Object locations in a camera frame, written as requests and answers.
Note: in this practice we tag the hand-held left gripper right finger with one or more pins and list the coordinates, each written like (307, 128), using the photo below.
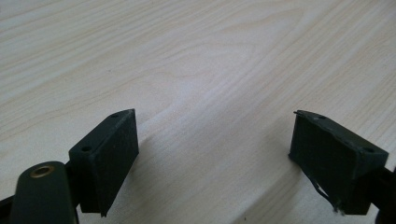
(330, 158)

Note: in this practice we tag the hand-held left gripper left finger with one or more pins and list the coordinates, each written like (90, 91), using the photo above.
(104, 161)

